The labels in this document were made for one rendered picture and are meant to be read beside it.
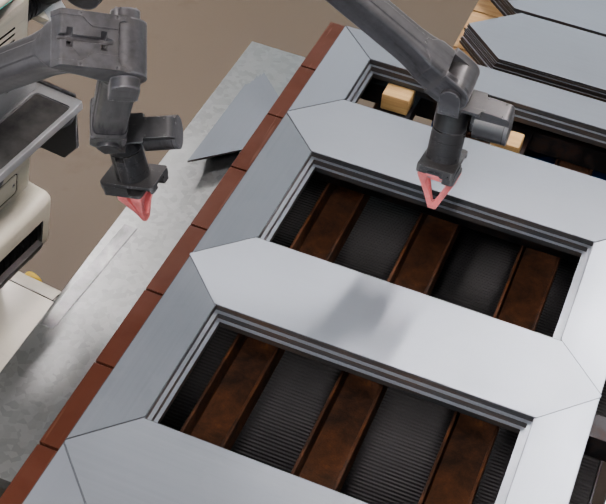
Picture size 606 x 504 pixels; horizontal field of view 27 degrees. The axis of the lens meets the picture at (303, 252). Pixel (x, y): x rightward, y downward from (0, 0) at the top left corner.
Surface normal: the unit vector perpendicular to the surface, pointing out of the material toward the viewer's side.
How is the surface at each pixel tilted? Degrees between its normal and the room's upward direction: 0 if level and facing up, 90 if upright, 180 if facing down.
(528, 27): 0
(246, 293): 0
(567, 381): 0
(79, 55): 40
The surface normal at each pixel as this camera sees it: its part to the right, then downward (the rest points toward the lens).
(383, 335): 0.07, -0.70
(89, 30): 0.43, -0.15
